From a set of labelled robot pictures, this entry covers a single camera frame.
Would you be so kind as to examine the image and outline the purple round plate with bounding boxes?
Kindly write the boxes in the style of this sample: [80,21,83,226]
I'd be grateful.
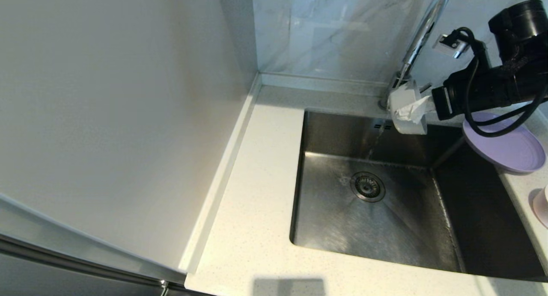
[462,112,546,173]

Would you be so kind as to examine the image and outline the chrome kitchen faucet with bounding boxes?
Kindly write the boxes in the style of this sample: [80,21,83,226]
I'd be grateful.
[379,0,453,112]

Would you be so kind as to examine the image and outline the metal sink drain strainer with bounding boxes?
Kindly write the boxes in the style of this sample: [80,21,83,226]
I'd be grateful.
[350,172,386,203]

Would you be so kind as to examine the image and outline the stainless steel sink basin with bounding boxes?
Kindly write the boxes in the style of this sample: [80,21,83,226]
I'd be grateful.
[289,109,546,281]

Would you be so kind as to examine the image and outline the stainless steel appliance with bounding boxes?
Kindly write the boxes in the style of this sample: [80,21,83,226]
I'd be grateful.
[0,192,214,296]

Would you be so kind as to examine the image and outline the black camera cable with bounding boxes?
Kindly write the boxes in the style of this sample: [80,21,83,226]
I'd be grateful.
[452,27,548,138]

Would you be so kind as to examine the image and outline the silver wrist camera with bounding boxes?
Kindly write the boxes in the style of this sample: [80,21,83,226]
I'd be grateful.
[433,31,468,59]

